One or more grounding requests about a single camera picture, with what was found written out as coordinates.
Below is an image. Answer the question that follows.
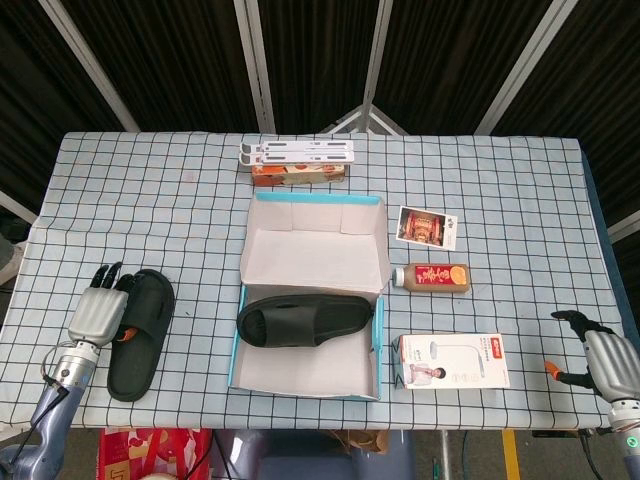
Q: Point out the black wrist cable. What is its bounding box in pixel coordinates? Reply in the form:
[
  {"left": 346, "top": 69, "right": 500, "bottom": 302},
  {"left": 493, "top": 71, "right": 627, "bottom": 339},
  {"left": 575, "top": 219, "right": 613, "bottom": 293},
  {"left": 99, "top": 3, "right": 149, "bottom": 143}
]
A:
[{"left": 9, "top": 342, "right": 76, "bottom": 466}]

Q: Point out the white metal frame post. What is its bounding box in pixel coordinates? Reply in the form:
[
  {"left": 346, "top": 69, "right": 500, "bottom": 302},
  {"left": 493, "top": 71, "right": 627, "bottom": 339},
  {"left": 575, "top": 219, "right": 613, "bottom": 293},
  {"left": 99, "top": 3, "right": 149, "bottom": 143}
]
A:
[
  {"left": 362, "top": 0, "right": 401, "bottom": 134},
  {"left": 474, "top": 0, "right": 581, "bottom": 135},
  {"left": 38, "top": 0, "right": 141, "bottom": 133},
  {"left": 232, "top": 0, "right": 277, "bottom": 134}
]

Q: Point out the white folding laptop stand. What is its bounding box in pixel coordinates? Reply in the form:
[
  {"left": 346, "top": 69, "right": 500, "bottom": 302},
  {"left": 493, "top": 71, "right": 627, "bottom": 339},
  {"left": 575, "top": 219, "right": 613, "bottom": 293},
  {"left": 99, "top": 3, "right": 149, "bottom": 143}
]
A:
[{"left": 238, "top": 139, "right": 356, "bottom": 166}]

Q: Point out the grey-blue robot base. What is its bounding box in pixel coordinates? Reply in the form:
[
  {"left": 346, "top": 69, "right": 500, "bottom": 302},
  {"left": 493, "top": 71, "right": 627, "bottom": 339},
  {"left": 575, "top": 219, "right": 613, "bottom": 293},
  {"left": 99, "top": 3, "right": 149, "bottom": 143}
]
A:
[{"left": 214, "top": 428, "right": 416, "bottom": 480}]

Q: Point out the temple photo postcard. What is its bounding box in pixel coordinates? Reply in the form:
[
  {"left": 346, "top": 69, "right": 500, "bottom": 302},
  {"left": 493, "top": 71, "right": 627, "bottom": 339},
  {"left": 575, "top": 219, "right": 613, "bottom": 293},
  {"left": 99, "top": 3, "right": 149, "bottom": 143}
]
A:
[{"left": 397, "top": 205, "right": 459, "bottom": 250}]

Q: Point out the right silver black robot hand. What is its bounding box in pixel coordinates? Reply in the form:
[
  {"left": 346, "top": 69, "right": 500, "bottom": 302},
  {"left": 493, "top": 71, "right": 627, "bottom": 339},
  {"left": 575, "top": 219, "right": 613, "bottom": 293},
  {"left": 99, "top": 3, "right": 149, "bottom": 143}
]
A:
[{"left": 543, "top": 309, "right": 640, "bottom": 401}]

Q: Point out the brown juice bottle red label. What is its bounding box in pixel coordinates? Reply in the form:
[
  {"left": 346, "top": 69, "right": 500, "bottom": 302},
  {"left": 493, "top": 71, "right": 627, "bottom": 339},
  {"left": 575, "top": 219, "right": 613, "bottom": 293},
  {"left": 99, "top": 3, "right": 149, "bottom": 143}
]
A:
[{"left": 392, "top": 263, "right": 471, "bottom": 295}]

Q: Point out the light blue cardboard shoe box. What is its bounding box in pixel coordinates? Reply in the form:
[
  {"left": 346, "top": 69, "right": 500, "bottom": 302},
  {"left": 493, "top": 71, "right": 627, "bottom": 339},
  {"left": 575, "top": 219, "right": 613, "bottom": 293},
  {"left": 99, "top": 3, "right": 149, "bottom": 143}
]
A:
[{"left": 227, "top": 192, "right": 392, "bottom": 402}]

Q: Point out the black rubber slipper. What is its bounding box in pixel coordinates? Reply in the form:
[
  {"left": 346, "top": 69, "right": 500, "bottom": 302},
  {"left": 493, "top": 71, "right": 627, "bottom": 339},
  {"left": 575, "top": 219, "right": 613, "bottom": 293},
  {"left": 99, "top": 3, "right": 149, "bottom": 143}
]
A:
[
  {"left": 236, "top": 294, "right": 375, "bottom": 350},
  {"left": 106, "top": 268, "right": 176, "bottom": 402}
]

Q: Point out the white desk lamp product box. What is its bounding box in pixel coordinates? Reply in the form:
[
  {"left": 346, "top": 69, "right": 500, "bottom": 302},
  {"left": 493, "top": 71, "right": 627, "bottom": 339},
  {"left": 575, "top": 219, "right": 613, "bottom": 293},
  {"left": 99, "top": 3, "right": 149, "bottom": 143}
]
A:
[{"left": 391, "top": 333, "right": 511, "bottom": 390}]

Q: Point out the blue checkered tablecloth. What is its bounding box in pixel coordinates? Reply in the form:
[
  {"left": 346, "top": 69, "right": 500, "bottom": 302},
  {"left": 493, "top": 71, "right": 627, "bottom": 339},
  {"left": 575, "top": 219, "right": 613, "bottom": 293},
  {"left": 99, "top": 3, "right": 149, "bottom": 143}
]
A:
[{"left": 0, "top": 131, "right": 640, "bottom": 435}]

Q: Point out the white triangular frame brace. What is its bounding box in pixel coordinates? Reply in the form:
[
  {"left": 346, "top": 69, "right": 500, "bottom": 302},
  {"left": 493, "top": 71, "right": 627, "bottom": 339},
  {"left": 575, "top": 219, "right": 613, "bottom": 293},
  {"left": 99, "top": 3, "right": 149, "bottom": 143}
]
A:
[{"left": 324, "top": 104, "right": 409, "bottom": 135}]

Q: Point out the brown paper bag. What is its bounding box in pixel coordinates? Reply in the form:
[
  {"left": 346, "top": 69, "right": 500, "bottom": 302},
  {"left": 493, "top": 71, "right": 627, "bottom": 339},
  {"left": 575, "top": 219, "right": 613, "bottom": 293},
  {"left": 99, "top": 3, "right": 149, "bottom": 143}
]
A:
[{"left": 319, "top": 428, "right": 390, "bottom": 455}]

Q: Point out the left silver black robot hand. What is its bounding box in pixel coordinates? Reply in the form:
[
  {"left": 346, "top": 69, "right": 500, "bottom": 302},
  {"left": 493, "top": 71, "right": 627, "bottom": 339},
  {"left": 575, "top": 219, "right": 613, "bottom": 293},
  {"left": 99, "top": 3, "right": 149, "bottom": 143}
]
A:
[{"left": 67, "top": 261, "right": 136, "bottom": 350}]

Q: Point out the orange box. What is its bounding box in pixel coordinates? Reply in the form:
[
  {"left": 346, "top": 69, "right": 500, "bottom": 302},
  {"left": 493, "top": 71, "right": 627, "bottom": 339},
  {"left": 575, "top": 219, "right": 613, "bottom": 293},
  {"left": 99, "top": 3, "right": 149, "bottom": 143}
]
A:
[{"left": 251, "top": 163, "right": 347, "bottom": 186}]

